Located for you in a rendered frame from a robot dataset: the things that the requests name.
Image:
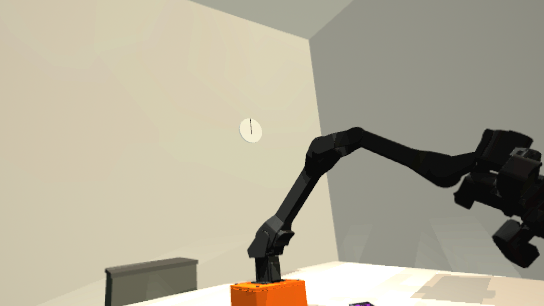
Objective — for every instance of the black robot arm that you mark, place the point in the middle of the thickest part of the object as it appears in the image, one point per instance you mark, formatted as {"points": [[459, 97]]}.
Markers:
{"points": [[505, 152]]}

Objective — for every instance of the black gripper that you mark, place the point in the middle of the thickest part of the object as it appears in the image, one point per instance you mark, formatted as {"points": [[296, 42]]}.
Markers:
{"points": [[513, 238]]}

